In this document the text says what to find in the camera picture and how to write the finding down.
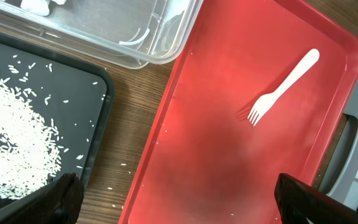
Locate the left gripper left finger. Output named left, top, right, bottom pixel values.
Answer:
left=0, top=173, right=85, bottom=224

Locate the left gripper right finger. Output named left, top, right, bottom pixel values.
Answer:
left=274, top=173, right=358, bottom=224

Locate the food scraps and rice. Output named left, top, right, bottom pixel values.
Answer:
left=0, top=82, right=62, bottom=200

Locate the white napkin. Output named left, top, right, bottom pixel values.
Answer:
left=20, top=0, right=67, bottom=16

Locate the black waste tray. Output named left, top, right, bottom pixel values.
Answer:
left=0, top=33, right=115, bottom=223

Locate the white plastic fork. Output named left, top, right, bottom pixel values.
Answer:
left=247, top=49, right=319, bottom=126

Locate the red serving tray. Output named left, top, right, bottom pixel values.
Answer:
left=120, top=0, right=358, bottom=224

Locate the clear plastic bin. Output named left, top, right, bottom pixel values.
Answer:
left=0, top=0, right=203, bottom=69

